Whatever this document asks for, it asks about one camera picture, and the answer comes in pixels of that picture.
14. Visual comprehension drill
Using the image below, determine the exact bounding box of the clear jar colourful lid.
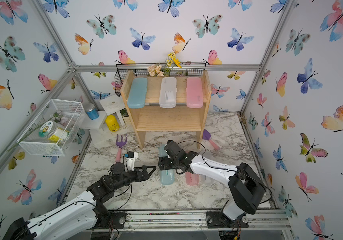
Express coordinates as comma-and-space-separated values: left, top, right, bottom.
38, 121, 69, 144

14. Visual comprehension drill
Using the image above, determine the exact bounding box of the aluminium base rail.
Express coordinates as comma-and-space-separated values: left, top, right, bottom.
39, 209, 292, 233

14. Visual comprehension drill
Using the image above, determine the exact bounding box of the white mesh wall basket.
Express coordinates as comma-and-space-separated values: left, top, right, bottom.
17, 99, 86, 157

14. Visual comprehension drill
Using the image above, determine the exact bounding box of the purple pink garden trowel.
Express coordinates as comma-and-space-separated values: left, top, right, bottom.
202, 129, 220, 151

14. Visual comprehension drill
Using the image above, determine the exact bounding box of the white small stool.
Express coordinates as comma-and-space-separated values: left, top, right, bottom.
99, 95, 126, 127

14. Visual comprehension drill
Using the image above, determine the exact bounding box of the teal pencil case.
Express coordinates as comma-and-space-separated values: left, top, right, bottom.
127, 78, 148, 109
159, 144, 174, 186

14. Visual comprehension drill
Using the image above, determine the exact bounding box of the blue tin can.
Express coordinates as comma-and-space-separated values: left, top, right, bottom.
84, 104, 99, 120

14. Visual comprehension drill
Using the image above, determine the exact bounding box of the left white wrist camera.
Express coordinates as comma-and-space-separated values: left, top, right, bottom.
123, 152, 138, 171

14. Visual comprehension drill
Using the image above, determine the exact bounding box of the purple garden fork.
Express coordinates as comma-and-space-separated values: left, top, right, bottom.
115, 135, 127, 163

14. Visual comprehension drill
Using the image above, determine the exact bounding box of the wooden two-tier shelf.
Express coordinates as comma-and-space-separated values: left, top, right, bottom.
120, 70, 211, 149

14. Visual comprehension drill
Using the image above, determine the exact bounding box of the small potted plant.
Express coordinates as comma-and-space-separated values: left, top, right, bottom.
120, 109, 129, 118

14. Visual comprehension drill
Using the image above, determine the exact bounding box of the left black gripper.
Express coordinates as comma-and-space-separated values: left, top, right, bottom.
112, 165, 155, 192

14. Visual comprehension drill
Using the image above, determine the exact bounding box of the black wire basket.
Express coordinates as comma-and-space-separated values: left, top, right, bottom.
114, 62, 207, 85

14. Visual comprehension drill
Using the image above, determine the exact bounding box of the white step block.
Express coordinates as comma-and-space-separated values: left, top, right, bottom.
80, 111, 130, 148

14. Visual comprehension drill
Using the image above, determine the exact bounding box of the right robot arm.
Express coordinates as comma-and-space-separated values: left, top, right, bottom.
158, 140, 267, 221

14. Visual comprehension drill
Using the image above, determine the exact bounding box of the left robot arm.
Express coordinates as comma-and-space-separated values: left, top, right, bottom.
4, 163, 156, 240

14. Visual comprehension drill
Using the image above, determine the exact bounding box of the yellow bottle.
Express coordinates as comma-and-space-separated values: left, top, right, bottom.
105, 115, 120, 132

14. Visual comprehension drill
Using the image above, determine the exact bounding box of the pink pencil case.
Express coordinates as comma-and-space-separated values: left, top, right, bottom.
186, 77, 203, 109
185, 172, 200, 186

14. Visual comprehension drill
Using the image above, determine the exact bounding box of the artificial flower bunch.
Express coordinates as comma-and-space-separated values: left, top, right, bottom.
147, 52, 182, 77

